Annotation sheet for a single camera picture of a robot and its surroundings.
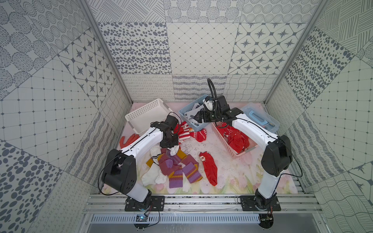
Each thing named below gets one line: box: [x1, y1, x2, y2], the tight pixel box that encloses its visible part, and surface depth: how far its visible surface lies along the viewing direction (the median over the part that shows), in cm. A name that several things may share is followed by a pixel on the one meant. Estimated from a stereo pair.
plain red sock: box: [199, 151, 218, 186], surface depth 88 cm
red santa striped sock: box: [173, 120, 207, 143], surface depth 100 cm
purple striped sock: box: [157, 147, 204, 189], surface depth 85 cm
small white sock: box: [166, 144, 180, 156], surface depth 87 cm
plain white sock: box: [141, 162, 168, 187], surface depth 83 cm
